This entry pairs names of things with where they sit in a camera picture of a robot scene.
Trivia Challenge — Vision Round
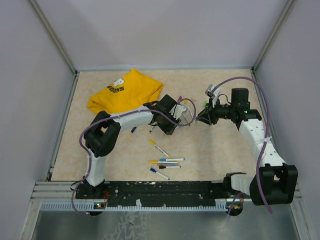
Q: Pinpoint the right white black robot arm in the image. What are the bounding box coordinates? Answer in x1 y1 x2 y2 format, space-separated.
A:
196 84 298 206

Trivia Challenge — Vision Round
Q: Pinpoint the yellow printed t-shirt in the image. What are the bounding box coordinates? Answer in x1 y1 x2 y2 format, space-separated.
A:
87 68 164 114

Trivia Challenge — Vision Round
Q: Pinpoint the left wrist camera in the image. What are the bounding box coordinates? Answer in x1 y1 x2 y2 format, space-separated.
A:
170 104 187 120

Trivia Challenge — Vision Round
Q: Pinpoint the yellow cap rainbow marker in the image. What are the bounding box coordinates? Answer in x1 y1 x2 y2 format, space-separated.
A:
187 106 196 124

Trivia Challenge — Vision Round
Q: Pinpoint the black cap marker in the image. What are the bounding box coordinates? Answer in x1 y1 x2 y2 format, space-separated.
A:
158 165 181 169

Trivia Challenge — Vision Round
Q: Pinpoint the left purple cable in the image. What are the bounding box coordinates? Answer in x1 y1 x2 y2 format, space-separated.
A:
71 98 198 216

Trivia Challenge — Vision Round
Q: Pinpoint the yellow cap silver marker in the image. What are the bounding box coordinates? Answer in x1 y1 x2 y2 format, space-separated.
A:
149 160 178 165

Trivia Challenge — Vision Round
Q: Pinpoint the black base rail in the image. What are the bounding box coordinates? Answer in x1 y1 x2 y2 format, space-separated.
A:
74 172 251 217

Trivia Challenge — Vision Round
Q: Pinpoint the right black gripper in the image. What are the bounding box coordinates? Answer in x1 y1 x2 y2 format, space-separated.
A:
196 97 236 125

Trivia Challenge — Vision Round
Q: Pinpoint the cyan cap marker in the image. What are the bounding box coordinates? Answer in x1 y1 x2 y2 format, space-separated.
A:
159 158 186 162

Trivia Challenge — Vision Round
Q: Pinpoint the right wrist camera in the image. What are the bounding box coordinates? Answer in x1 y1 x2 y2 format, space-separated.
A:
205 84 221 106

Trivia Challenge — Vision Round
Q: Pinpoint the blue cap whiteboard marker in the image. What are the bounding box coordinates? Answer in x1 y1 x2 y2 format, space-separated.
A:
149 167 170 180

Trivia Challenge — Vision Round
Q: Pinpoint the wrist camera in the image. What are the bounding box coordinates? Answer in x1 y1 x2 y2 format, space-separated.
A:
170 104 187 120
205 84 221 106

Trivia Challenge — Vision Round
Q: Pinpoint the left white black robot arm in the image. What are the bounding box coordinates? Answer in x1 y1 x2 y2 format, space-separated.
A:
75 94 186 199

